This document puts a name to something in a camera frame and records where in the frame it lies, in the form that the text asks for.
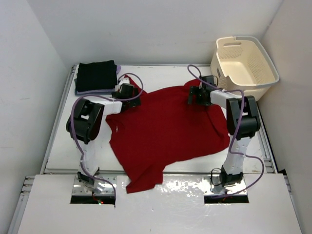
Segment lavender garment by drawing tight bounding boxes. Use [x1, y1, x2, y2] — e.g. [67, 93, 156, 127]
[75, 64, 122, 95]

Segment black garment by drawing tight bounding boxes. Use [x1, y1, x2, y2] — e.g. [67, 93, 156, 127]
[76, 59, 117, 93]

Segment red garment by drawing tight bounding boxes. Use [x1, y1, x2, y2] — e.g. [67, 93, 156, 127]
[106, 79, 230, 193]

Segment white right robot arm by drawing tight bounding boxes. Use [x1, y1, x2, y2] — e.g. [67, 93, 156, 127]
[188, 75, 261, 186]

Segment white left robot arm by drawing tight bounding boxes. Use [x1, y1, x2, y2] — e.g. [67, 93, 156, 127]
[66, 83, 143, 186]

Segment cream perforated laundry basket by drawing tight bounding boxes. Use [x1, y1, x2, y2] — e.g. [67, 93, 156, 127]
[210, 36, 280, 101]

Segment white front cover panel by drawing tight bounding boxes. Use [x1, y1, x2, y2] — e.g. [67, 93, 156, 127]
[19, 174, 301, 234]

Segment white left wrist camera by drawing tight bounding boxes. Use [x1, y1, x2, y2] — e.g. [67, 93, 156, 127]
[118, 75, 130, 85]

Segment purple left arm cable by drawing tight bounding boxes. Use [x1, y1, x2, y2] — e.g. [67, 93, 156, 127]
[70, 73, 144, 197]

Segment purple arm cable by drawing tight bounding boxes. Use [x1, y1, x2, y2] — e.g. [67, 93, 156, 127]
[187, 64, 265, 197]
[70, 73, 144, 197]

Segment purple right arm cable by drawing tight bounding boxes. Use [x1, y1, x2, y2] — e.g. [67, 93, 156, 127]
[187, 64, 265, 197]

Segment aluminium table edge rail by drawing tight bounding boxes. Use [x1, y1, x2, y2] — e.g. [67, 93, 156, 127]
[39, 64, 77, 175]

